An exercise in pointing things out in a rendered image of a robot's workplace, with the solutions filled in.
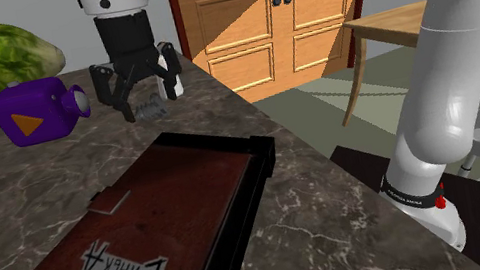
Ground grey threaded bolt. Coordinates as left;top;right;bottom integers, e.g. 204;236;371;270
132;90;170;123

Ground purple toy camera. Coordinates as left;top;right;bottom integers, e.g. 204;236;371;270
0;69;97;152

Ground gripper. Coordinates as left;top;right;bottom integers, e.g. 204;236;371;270
79;2;191;129

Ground green mottled melon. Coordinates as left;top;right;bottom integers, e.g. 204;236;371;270
0;10;70;94

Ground wooden double door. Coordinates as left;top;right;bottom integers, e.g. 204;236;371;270
165;0;393;116

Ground wooden table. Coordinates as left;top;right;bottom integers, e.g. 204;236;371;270
323;0;480;129

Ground dark red box black edges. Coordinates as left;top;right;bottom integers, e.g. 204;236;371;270
0;112;299;270

